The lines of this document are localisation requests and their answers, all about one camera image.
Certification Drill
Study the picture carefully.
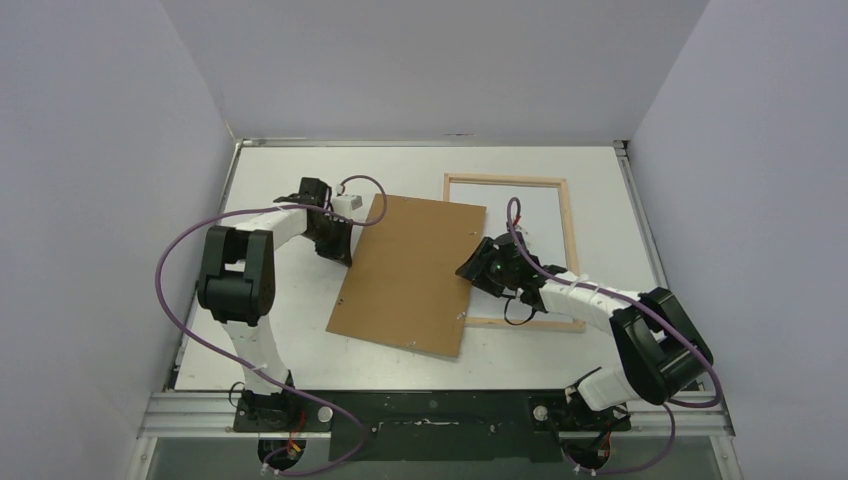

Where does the brown frame backing board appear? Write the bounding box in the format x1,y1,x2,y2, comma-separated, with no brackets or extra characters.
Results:
327,195,486,358

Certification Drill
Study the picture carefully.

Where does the light wooden picture frame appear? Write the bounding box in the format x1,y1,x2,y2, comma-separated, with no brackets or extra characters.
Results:
443,173,586,334

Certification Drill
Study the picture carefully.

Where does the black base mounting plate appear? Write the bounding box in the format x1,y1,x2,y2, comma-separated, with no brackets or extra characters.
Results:
231,390,631,470

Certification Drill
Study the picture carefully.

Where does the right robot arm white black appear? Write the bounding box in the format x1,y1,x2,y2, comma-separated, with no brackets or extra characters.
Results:
456,233,715,429

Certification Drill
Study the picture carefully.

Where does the white photo paper sheet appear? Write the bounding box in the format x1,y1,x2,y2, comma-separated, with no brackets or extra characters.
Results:
450,184,566,323

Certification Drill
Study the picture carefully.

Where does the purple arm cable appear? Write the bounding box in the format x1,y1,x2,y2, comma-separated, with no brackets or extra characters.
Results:
154,174,389,478
506,196,727,477

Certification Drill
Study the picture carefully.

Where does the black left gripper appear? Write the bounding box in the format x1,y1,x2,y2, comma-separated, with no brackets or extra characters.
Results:
302,216,354,268

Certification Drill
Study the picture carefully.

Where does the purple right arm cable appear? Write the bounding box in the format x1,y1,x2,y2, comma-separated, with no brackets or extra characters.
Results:
506,196,727,477

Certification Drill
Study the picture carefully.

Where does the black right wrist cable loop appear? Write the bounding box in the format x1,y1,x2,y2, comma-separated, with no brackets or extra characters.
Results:
502,298,539,328

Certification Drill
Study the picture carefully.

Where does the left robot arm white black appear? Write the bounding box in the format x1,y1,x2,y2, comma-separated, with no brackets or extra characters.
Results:
198,177,362,431

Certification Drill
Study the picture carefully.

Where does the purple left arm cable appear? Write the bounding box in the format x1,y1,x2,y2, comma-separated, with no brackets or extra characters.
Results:
154,174,389,478

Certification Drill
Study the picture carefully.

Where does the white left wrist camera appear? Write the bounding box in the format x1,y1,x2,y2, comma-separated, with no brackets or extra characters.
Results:
331,194,363,218

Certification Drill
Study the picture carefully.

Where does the aluminium front rail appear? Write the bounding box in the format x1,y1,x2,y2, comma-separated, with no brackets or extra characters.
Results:
138,391,735,438

